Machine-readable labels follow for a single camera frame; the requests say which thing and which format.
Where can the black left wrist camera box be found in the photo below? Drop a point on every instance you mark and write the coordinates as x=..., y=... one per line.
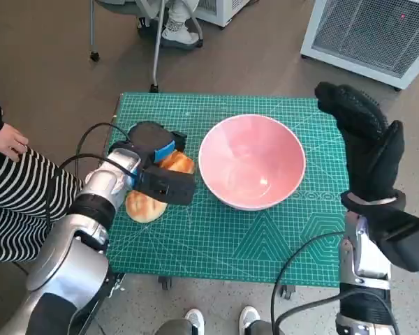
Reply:
x=167, y=186

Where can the person's hand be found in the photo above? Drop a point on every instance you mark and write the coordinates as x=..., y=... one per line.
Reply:
x=7, y=139

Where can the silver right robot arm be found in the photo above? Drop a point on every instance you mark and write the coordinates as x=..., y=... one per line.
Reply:
x=363, y=261

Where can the pink bowl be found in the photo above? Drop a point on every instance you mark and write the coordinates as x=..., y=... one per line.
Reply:
x=251, y=157

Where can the person in white clothes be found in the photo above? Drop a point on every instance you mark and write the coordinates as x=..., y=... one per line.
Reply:
x=178, y=31

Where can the white vented cabinet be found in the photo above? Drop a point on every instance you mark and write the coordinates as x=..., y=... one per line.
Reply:
x=220, y=12

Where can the white appliance with grille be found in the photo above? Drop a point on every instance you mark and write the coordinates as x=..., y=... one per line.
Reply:
x=366, y=31

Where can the braided toy bread loaf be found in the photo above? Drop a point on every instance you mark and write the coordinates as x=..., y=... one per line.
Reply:
x=179, y=164

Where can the grey office chair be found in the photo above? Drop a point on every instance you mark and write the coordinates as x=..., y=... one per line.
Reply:
x=157, y=52

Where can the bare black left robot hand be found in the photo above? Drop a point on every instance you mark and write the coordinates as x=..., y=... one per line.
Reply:
x=150, y=137

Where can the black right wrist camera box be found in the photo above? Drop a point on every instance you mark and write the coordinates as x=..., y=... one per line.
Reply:
x=408, y=240

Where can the green cutting mat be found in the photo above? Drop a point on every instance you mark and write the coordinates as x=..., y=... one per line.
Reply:
x=213, y=237

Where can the round toy bread bun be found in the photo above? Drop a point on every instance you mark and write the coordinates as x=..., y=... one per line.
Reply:
x=143, y=209

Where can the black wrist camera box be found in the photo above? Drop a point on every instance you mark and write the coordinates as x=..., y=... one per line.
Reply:
x=167, y=186
x=408, y=240

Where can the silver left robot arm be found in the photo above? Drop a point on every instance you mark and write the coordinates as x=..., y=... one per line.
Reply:
x=66, y=265

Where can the black table frame bar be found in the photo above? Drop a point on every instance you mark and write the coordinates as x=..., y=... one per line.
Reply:
x=97, y=303

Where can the dark grey leg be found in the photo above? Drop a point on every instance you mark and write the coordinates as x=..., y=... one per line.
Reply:
x=262, y=328
x=174, y=328

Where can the white sneaker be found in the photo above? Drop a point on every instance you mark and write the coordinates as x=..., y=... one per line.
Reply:
x=195, y=321
x=249, y=318

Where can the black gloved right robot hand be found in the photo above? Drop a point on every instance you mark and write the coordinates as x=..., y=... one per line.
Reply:
x=366, y=157

